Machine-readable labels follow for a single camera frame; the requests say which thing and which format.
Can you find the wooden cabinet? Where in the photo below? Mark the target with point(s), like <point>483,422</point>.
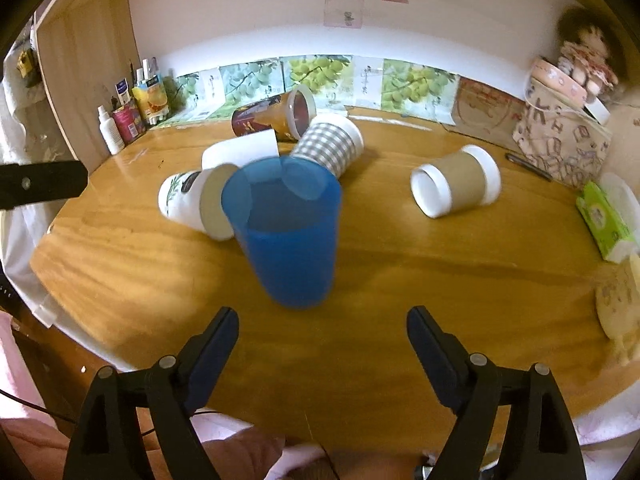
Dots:
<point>85,70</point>

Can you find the grey checked paper cup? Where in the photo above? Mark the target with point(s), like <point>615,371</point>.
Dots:
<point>327,147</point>

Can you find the cream plush toy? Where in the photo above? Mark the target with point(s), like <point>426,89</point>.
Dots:
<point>620,305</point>

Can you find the green tissue pack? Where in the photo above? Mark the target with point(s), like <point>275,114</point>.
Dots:
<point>602,220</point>

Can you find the dark red printed cup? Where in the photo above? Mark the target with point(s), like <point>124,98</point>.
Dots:
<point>270,117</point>

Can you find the person's pink clothing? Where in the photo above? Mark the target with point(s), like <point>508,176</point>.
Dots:
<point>260,452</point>

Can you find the letter-print fabric bag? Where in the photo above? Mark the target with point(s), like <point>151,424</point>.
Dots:
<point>560,140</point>

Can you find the brown cardboard box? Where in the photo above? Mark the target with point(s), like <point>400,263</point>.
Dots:
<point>487,107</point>

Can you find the dark blue tube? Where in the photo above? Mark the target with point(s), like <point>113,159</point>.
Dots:
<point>121,92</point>

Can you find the pink round tin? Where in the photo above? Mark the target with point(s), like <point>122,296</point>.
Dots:
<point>557,80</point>

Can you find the green fruit print poster strip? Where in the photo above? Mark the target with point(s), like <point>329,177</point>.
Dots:
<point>320,82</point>

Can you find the white tube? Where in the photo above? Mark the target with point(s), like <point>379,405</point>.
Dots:
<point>142,71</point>

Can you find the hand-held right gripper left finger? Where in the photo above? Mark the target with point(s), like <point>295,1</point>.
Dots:
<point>216,357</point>

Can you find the doll in floral dress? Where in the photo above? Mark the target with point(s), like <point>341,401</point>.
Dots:
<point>585,45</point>

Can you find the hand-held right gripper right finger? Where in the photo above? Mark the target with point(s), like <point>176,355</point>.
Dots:
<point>434,357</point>

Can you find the white plastic bottle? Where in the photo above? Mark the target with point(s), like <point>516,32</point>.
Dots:
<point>110,132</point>

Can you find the black pen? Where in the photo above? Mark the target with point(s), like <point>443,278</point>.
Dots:
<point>527,165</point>

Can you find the white cup with brown sleeve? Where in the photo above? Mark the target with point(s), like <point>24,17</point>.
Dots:
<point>457,180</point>

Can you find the pink wall sticker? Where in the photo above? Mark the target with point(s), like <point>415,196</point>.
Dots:
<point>343,11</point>

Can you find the white leaf-print paper cup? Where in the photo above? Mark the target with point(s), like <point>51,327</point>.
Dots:
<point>181,200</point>

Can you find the pink snack packet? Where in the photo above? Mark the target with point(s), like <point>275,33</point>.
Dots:
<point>127,122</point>

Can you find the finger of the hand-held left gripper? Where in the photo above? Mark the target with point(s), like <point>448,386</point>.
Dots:
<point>35,183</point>

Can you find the plain white paper cup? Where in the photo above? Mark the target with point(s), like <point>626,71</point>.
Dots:
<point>240,149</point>

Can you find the blue plastic cup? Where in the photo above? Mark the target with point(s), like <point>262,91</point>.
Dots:
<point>290,240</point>

